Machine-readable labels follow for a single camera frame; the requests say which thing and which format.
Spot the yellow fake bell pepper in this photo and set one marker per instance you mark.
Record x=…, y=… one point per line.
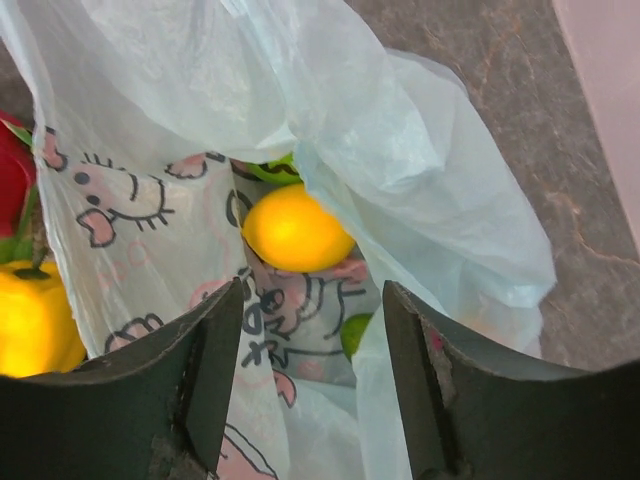
x=38, y=332

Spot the yellow fake lemon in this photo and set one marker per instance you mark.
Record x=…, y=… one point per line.
x=289, y=230

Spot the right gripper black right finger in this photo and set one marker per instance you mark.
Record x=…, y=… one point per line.
x=472, y=408

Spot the light blue plastic bag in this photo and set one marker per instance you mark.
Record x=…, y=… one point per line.
x=145, y=111

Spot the green fake apple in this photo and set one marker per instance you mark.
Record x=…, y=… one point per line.
x=279, y=172

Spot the red fake dragon fruit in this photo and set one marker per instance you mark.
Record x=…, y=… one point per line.
x=21, y=224

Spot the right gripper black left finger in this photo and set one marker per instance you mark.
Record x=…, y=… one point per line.
x=154, y=409

